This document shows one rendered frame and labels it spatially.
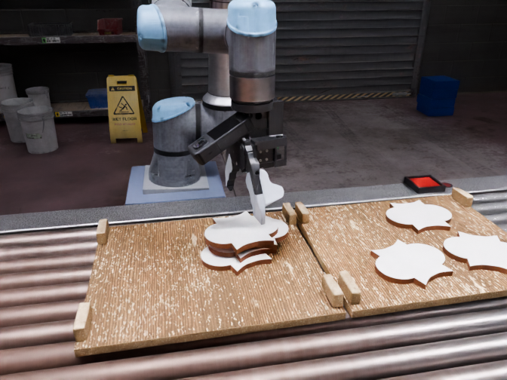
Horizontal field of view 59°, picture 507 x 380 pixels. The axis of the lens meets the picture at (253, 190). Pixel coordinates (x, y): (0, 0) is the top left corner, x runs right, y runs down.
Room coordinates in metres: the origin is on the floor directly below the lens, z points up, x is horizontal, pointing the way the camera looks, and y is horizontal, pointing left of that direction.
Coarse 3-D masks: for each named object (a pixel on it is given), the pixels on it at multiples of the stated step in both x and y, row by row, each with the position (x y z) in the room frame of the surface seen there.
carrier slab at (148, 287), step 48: (144, 240) 0.76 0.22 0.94; (192, 240) 0.76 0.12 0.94; (288, 240) 0.76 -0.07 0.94; (96, 288) 0.61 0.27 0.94; (144, 288) 0.61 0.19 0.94; (192, 288) 0.61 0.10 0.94; (240, 288) 0.61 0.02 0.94; (288, 288) 0.61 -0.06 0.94; (96, 336) 0.50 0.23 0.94; (144, 336) 0.50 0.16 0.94; (192, 336) 0.50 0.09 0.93
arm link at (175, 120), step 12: (156, 108) 1.17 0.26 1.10; (168, 108) 1.16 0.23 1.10; (180, 108) 1.16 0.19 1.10; (192, 108) 1.19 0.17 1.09; (156, 120) 1.17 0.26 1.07; (168, 120) 1.15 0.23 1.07; (180, 120) 1.16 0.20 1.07; (192, 120) 1.17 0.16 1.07; (156, 132) 1.17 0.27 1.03; (168, 132) 1.15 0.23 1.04; (180, 132) 1.16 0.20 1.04; (192, 132) 1.16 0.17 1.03; (156, 144) 1.17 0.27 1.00; (168, 144) 1.15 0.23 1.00; (180, 144) 1.16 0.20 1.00
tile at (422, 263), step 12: (372, 252) 0.71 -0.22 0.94; (384, 252) 0.70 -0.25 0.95; (396, 252) 0.70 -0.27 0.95; (408, 252) 0.70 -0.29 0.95; (420, 252) 0.70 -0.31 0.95; (432, 252) 0.70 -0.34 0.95; (384, 264) 0.66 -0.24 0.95; (396, 264) 0.66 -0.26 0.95; (408, 264) 0.66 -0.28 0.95; (420, 264) 0.66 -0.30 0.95; (432, 264) 0.66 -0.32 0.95; (384, 276) 0.63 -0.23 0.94; (396, 276) 0.63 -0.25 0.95; (408, 276) 0.63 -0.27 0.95; (420, 276) 0.63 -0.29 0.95; (432, 276) 0.63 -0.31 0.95; (444, 276) 0.64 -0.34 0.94
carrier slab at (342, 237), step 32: (320, 224) 0.83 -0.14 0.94; (352, 224) 0.83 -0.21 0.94; (384, 224) 0.83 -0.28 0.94; (448, 224) 0.83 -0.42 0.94; (480, 224) 0.83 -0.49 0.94; (320, 256) 0.71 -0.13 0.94; (352, 256) 0.70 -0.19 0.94; (448, 256) 0.70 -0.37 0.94; (384, 288) 0.61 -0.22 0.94; (416, 288) 0.61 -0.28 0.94; (448, 288) 0.61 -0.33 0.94; (480, 288) 0.61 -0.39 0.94
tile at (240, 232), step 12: (240, 216) 0.78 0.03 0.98; (252, 216) 0.78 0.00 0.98; (216, 228) 0.73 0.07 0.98; (228, 228) 0.73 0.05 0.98; (240, 228) 0.73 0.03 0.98; (252, 228) 0.73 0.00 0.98; (264, 228) 0.73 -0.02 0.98; (276, 228) 0.73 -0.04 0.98; (216, 240) 0.69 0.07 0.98; (228, 240) 0.69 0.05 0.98; (240, 240) 0.69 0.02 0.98; (252, 240) 0.69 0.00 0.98; (264, 240) 0.69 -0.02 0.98; (240, 252) 0.66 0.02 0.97
